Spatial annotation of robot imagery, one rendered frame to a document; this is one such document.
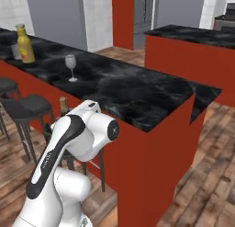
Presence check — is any dark wine bottle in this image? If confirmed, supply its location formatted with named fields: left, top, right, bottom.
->
left=58, top=96, right=70, bottom=118

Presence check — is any red counter with marble top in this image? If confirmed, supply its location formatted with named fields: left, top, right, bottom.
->
left=0, top=27, right=223, bottom=227
left=143, top=24, right=235, bottom=108

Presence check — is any clear wine glass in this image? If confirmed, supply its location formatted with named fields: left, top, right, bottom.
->
left=64, top=54, right=79, bottom=84

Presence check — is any yellow juice bottle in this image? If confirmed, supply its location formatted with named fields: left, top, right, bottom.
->
left=16, top=23, right=37, bottom=64

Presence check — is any clear glass cup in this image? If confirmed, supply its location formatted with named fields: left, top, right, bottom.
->
left=10, top=43, right=23, bottom=61

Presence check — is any red tall cabinet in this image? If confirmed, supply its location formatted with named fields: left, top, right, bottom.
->
left=111, top=0, right=136, bottom=51

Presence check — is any grey fridge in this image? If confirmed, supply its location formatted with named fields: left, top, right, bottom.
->
left=133, top=0, right=157, bottom=51

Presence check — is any grey stove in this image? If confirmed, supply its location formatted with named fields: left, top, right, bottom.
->
left=213, top=14, right=235, bottom=31

